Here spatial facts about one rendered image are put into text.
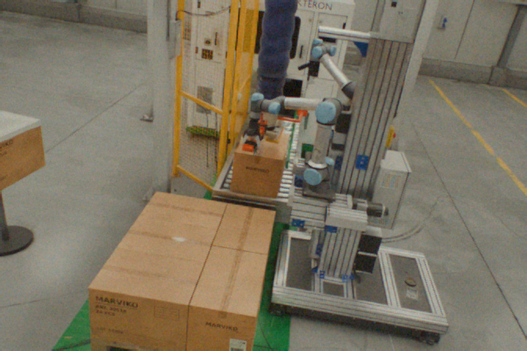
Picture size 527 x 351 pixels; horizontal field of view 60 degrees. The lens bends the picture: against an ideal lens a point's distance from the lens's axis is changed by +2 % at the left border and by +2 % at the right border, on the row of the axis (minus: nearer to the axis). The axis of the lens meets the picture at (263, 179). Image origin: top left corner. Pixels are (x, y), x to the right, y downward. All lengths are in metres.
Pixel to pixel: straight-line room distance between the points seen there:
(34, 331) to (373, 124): 2.60
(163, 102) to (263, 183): 1.28
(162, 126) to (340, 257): 2.09
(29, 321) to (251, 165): 1.91
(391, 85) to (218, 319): 1.76
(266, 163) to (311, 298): 1.11
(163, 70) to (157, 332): 2.32
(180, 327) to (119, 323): 0.38
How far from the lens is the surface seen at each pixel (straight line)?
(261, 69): 3.37
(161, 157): 4.53
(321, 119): 2.65
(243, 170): 3.66
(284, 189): 3.99
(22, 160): 3.87
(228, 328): 2.80
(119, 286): 2.87
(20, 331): 3.51
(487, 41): 12.84
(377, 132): 3.03
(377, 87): 2.94
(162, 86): 4.28
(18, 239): 4.28
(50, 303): 3.65
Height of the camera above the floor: 2.43
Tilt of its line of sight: 27 degrees down
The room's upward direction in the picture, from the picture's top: 8 degrees clockwise
